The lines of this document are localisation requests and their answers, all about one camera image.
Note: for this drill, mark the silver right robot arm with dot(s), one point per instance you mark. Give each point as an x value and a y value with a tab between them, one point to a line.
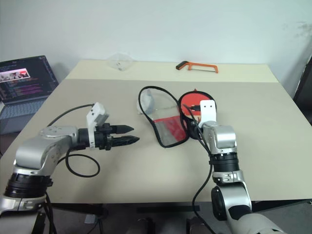
225	143

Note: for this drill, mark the clear plastic bag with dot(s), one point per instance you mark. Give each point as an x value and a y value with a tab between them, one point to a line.
120	62

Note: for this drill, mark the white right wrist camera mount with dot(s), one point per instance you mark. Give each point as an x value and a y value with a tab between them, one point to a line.
207	111

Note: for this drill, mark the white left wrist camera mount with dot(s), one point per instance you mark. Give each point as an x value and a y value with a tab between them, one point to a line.
93	112

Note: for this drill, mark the open grey laptop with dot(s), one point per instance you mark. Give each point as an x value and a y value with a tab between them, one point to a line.
23	80

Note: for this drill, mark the transparent black-edged paddle case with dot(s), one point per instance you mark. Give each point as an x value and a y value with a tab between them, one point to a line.
168	129

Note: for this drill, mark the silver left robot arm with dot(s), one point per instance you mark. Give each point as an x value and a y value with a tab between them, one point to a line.
36	148

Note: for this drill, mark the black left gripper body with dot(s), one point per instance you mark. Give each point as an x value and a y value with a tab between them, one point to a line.
103	140

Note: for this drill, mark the orange hacksaw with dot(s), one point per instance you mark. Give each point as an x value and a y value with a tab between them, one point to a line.
203	65

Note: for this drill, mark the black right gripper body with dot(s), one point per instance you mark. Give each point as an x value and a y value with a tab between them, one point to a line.
195	131

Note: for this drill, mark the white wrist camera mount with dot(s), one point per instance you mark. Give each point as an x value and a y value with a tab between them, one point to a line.
93	112
207	111

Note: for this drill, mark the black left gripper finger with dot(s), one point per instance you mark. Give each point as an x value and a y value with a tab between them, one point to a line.
123	128
125	140

